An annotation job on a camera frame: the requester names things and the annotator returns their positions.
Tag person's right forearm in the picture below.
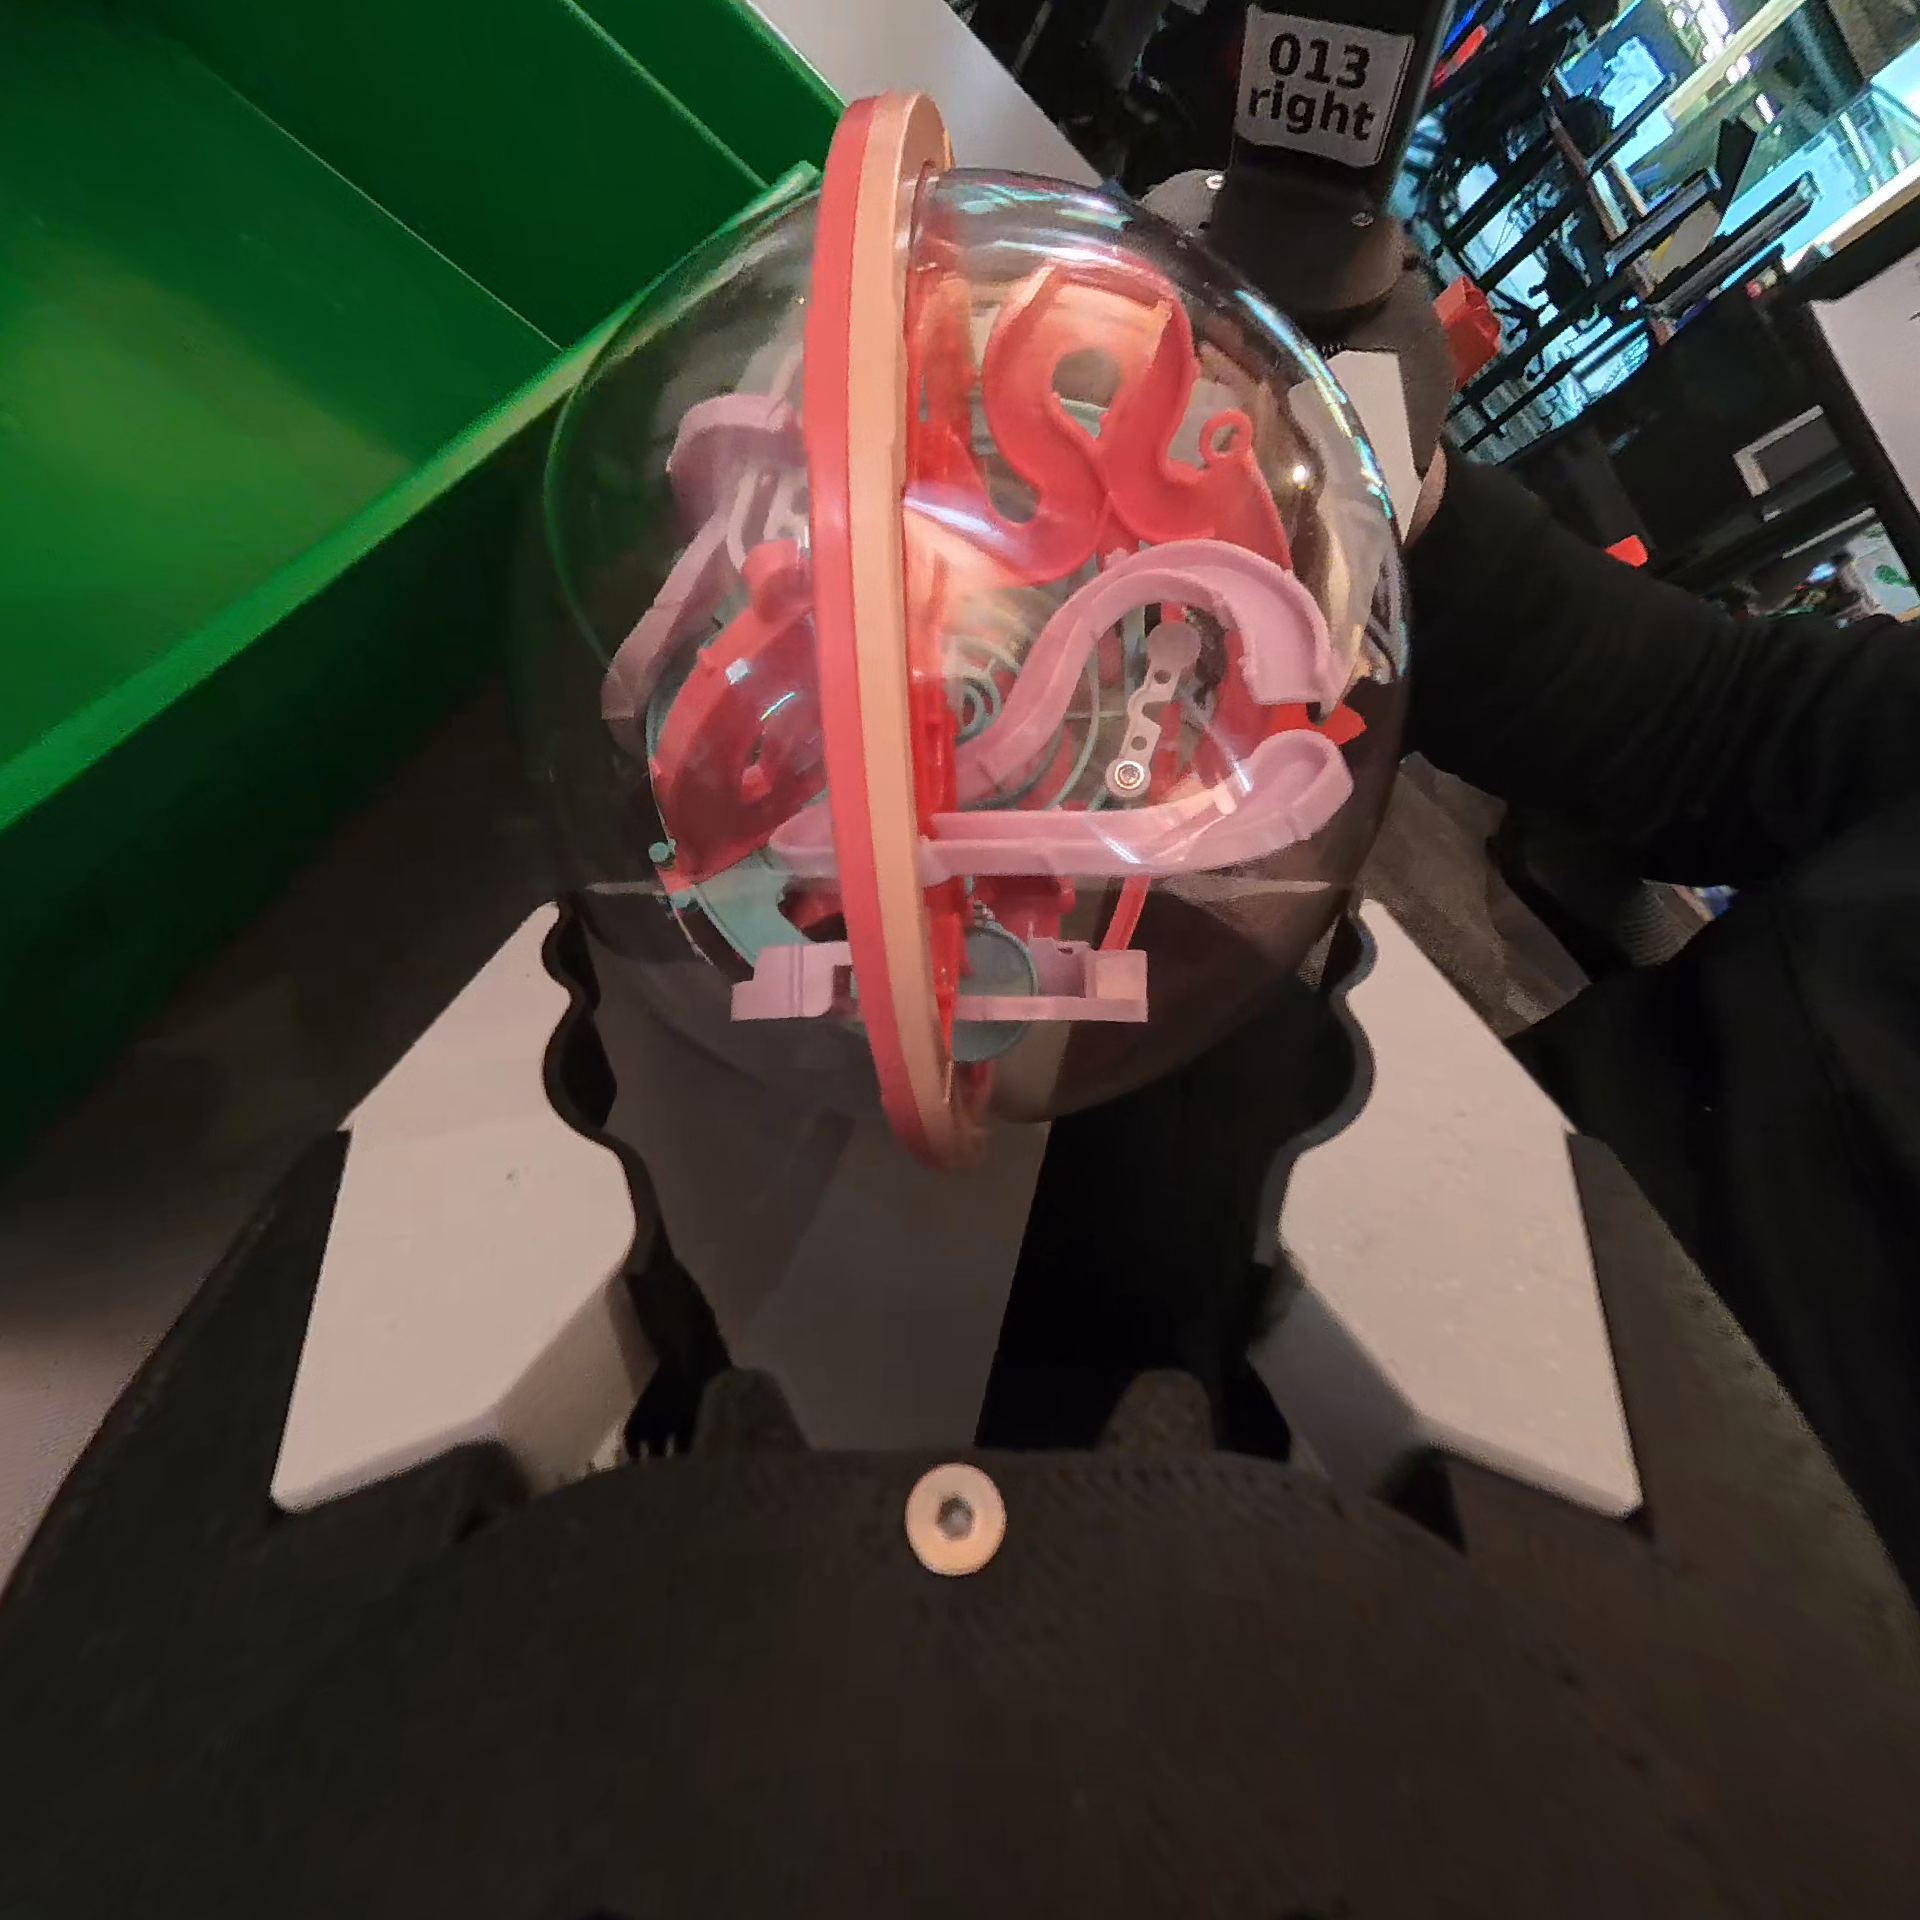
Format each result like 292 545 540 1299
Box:
1402 450 1920 889

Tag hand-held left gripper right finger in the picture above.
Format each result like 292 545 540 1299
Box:
1248 901 1648 1521

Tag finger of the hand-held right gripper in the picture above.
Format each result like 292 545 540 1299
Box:
1324 349 1430 504

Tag clear maze ball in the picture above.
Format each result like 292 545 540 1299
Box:
510 91 1412 1173

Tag green plastic bin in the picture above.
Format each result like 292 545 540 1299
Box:
0 0 851 1173

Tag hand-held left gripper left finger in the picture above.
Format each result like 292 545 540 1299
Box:
270 906 671 1518

